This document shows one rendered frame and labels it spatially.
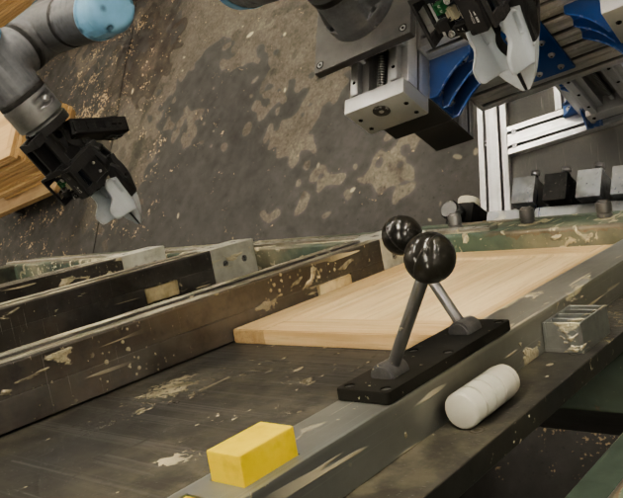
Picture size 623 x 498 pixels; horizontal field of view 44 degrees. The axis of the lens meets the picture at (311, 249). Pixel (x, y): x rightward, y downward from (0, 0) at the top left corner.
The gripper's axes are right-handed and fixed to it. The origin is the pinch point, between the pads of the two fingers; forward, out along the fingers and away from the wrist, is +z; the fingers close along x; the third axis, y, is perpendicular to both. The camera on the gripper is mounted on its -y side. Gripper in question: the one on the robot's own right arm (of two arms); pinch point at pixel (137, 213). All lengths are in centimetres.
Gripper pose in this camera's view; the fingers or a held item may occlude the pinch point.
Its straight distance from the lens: 127.5
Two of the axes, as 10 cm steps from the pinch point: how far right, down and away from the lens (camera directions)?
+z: 5.4, 7.2, 4.5
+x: 7.7, -2.1, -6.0
